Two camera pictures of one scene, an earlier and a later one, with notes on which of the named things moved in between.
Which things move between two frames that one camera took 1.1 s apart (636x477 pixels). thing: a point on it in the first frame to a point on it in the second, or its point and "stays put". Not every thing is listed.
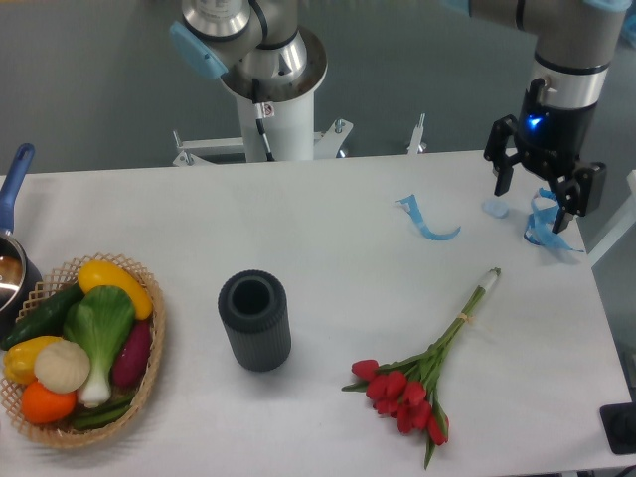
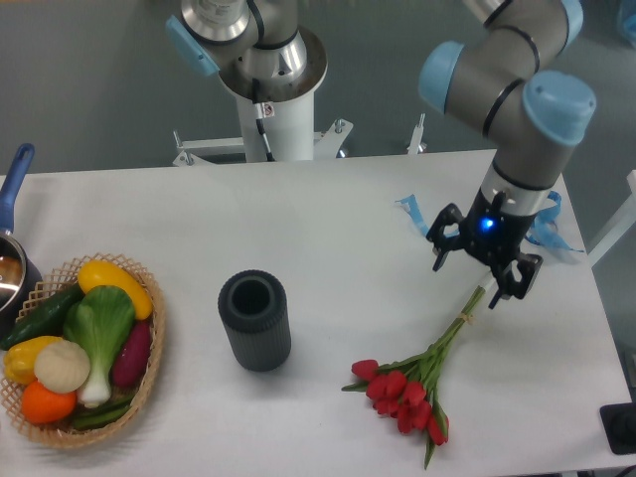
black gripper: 550,137 to 493,235
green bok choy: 99,320 stays put
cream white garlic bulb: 62,367 stays put
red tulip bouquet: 405,389 stays put
